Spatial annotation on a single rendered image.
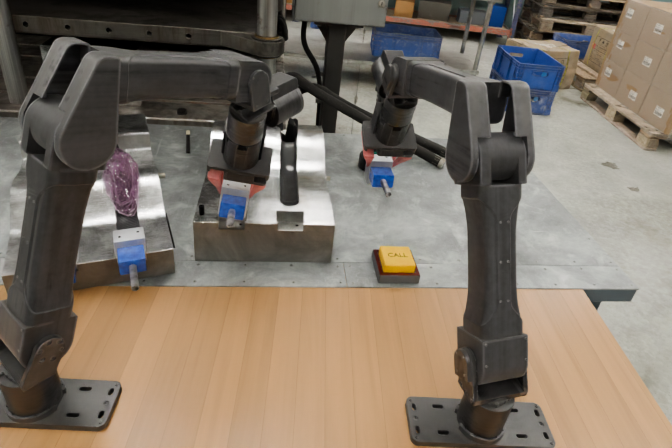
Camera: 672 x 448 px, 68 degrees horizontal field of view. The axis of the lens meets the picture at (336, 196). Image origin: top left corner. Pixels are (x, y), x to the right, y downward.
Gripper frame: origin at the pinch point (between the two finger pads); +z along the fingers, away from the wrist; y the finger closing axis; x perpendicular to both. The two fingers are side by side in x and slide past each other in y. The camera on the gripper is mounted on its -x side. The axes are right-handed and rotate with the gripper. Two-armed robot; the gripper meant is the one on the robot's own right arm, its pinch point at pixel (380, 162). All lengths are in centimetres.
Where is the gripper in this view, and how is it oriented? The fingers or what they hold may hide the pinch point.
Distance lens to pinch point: 103.6
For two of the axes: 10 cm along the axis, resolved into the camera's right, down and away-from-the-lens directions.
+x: 0.5, 8.5, -5.3
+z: -1.2, 5.3, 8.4
